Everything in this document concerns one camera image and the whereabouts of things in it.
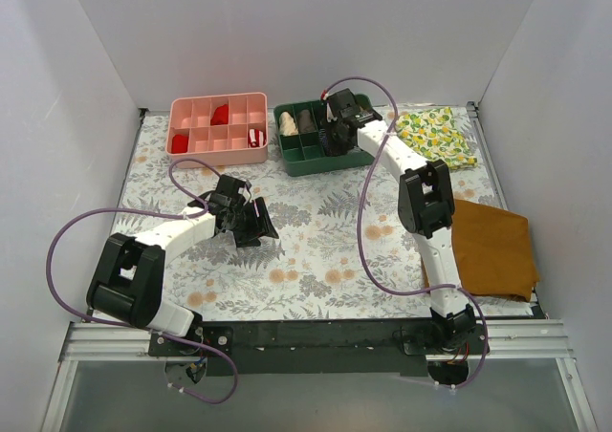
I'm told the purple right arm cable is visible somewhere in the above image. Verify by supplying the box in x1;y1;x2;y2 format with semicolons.
320;76;491;388

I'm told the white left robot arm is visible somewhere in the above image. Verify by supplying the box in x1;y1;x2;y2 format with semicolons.
86;174;278;356

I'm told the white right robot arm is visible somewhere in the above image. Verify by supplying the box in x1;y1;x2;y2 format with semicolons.
321;89;476;354

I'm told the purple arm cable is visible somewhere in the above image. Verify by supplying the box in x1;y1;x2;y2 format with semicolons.
320;76;491;388
45;158;239;405

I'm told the red rolled sock top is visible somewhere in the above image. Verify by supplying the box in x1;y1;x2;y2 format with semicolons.
210;103;230;125

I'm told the navy striped underwear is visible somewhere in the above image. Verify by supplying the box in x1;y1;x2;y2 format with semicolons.
318;128;331;156

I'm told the mustard brown folded cloth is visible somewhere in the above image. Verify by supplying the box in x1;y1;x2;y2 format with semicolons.
414;200;539;302

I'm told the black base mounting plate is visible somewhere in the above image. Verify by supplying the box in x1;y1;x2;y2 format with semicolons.
147;317;492;379

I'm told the lemon print folded cloth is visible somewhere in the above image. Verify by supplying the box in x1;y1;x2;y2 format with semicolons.
395;107;478;170

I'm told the pink divided organizer box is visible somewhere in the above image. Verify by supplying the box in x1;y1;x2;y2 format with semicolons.
165;92;270;168

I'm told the grey rolled underwear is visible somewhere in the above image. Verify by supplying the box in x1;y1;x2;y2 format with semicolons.
297;109;317;134

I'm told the red rolled sock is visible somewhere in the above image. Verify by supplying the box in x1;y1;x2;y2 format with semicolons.
210;103;230;125
170;134;188;154

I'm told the floral patterned table mat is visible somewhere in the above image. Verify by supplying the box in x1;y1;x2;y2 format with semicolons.
91;102;536;322

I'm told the cream rolled underwear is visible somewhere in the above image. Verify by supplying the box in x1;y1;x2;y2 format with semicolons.
278;112;299;137

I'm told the red rolled sock bottom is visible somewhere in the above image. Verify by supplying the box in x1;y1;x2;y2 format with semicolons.
170;134;188;154

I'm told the red white striped sock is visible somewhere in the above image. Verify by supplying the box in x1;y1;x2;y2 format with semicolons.
248;128;266;148

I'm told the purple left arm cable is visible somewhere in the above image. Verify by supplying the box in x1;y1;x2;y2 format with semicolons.
45;158;239;405

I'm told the green divided organizer box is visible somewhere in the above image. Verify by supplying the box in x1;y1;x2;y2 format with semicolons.
273;99;374;177

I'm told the aluminium frame rail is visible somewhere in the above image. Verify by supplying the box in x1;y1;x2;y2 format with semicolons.
42;319;598;431

